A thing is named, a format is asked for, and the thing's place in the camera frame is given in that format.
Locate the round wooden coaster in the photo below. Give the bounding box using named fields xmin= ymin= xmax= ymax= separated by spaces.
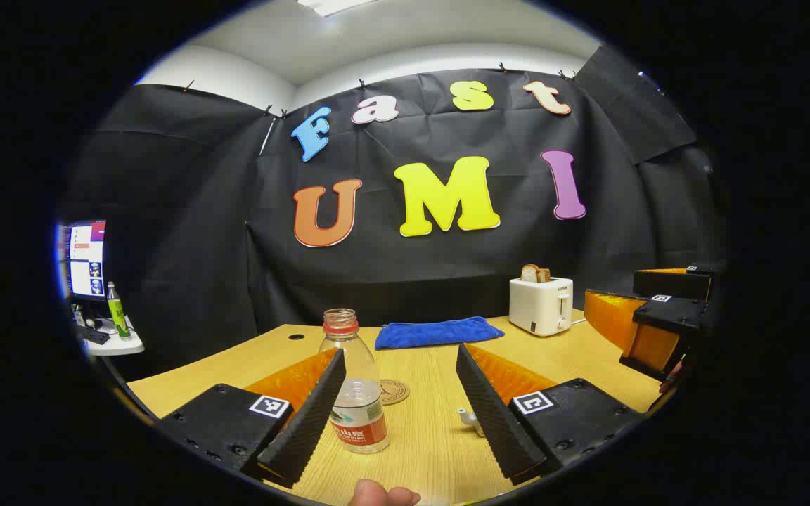
xmin=379 ymin=379 xmax=410 ymax=406

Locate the clear water bottle red label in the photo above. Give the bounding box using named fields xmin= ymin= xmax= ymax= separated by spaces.
xmin=319 ymin=309 xmax=390 ymax=454

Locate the white toaster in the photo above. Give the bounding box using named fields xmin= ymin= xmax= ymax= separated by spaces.
xmin=509 ymin=276 xmax=574 ymax=337

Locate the black backdrop cloth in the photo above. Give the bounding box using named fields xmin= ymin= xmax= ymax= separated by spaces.
xmin=60 ymin=46 xmax=726 ymax=373

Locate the white side table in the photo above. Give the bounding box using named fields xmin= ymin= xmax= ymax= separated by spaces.
xmin=71 ymin=316 xmax=146 ymax=357

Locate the blue folded towel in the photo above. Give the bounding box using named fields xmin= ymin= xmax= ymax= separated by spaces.
xmin=375 ymin=316 xmax=506 ymax=351

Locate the ceiling light panel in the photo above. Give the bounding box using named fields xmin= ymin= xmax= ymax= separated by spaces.
xmin=297 ymin=0 xmax=378 ymax=18

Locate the green drink bottle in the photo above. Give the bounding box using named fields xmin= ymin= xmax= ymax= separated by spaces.
xmin=106 ymin=282 xmax=131 ymax=341

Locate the computer monitor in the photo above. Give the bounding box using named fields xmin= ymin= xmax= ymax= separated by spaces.
xmin=57 ymin=220 xmax=107 ymax=303

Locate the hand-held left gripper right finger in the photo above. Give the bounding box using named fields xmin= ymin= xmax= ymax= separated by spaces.
xmin=456 ymin=343 xmax=648 ymax=486

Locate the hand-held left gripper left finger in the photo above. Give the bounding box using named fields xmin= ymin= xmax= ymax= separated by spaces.
xmin=155 ymin=348 xmax=347 ymax=489

